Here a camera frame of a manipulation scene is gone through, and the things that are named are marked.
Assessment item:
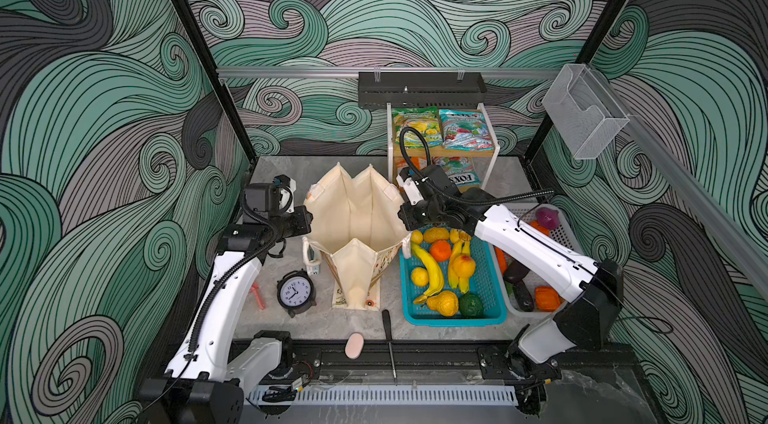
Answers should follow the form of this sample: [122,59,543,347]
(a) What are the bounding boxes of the orange tangerine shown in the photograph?
[429,240,453,264]

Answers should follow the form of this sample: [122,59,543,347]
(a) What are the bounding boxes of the cream canvas grocery bag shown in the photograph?
[302,164,411,311]

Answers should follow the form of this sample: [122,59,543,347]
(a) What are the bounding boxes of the peach fruit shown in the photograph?
[450,254,476,279]

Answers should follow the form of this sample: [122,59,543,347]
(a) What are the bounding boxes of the large yellow banana bunch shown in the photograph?
[410,243,444,306]

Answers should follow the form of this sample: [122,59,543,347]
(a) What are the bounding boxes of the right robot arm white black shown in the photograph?
[397,163,623,364]

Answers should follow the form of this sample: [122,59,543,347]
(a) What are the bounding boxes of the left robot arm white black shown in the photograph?
[134,175,312,423]

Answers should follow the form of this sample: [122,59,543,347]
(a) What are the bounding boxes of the orange snack bag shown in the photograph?
[393,157,429,178]

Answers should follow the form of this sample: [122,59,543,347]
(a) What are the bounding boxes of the teal Fox's candy bag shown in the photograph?
[432,157,482,191]

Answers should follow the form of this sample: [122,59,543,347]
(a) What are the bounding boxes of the green yellow snack bag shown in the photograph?
[392,107,443,148]

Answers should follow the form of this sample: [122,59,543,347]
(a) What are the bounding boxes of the teal red snack bag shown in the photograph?
[439,109,494,152]

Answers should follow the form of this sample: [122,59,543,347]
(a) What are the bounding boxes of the yellow mango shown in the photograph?
[423,227,450,244]

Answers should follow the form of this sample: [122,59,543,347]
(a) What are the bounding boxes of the yellow lemon upper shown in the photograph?
[410,230,424,246]

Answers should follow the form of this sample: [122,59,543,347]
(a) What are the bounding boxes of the yellow lemon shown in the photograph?
[410,230,424,246]
[410,267,430,288]

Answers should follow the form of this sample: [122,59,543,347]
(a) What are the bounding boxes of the small yellow banana bunch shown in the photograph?
[448,229,476,294]

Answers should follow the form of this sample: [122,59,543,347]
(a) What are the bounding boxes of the yellow lemon lower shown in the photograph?
[410,267,430,288]

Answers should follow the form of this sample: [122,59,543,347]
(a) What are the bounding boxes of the white wooden two-tier shelf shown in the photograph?
[386,104,500,190]

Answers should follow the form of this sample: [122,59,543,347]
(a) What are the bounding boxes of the black alarm clock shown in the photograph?
[276,270,316,318]

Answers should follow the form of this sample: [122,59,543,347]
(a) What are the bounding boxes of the teal plastic basket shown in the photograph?
[399,237,507,328]

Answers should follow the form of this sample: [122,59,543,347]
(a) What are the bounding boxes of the yellow pear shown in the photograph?
[426,290,459,317]

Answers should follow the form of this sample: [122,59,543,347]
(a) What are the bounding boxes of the orange carrot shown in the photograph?
[494,247,508,274]

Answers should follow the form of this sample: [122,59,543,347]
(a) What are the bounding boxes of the green avocado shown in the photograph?
[459,293,484,319]

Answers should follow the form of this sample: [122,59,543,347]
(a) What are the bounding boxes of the dark eggplant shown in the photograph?
[502,259,534,312]

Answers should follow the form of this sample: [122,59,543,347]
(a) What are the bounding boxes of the black screwdriver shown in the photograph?
[381,309,397,382]

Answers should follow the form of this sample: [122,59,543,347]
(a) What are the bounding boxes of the orange tomato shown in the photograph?
[530,221,551,237]

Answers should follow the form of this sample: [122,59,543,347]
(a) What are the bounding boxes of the purple onion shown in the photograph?
[536,207,560,231]

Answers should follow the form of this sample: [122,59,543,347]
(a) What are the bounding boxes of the white plastic basket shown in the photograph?
[491,202,585,320]

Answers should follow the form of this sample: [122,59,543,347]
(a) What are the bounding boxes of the pink oval eraser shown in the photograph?
[344,332,365,360]

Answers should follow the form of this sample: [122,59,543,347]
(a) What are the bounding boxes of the orange bell pepper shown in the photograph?
[534,286,564,312]

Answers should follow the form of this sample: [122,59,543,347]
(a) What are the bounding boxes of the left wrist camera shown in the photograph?
[273,175,296,214]

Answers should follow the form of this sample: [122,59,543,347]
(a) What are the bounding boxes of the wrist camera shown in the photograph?
[396,175,424,206]
[273,175,296,214]

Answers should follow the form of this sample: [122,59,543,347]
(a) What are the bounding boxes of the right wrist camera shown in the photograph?
[396,175,424,206]

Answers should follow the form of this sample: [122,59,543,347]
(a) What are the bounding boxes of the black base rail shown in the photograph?
[262,339,638,384]

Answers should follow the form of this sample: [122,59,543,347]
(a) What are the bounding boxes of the clear acrylic wall holder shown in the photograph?
[542,64,629,161]

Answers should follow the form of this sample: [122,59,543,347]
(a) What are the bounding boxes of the white cable duct strip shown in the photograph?
[277,384,518,407]

